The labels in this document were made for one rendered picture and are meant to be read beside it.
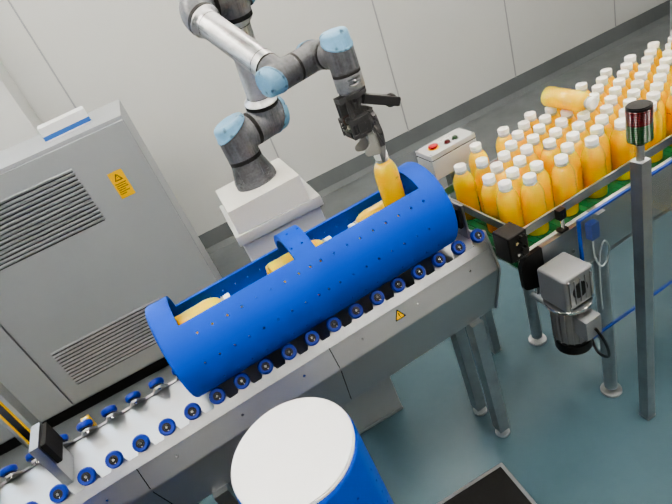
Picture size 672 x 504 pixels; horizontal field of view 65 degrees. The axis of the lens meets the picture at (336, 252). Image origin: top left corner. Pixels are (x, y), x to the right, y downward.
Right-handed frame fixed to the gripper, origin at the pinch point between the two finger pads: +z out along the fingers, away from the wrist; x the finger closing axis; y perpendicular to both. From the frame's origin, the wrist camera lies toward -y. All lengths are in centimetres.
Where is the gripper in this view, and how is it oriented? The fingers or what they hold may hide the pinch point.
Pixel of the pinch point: (380, 154)
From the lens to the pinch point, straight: 150.0
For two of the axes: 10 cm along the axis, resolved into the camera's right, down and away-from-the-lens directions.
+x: 4.3, 3.7, -8.3
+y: -8.4, 4.9, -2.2
